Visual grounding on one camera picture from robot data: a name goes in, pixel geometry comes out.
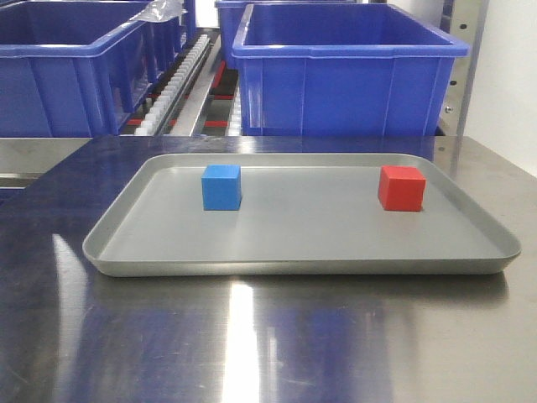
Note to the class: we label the steel shelf upright post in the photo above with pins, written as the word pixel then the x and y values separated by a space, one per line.
pixel 473 14

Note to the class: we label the blue bin rear right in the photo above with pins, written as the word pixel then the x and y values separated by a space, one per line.
pixel 230 16

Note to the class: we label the blue cube block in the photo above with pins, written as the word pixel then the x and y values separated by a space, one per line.
pixel 221 187

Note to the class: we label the clear plastic bag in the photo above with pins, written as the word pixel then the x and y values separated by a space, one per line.
pixel 161 11

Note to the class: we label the grey metal tray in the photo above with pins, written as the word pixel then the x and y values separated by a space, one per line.
pixel 299 214

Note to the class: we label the blue bin rear left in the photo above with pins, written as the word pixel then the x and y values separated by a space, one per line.
pixel 170 38

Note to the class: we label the blue plastic bin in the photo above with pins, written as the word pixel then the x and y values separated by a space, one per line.
pixel 341 69
pixel 73 68

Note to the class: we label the red cube block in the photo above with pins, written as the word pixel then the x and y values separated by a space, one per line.
pixel 401 188

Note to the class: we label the blue plastic bin left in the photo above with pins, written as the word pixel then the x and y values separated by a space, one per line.
pixel 73 68

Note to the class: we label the blue plastic bin right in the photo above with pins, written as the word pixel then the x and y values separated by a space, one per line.
pixel 341 69

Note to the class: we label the white roller conveyor rail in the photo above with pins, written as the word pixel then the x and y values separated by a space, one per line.
pixel 166 105

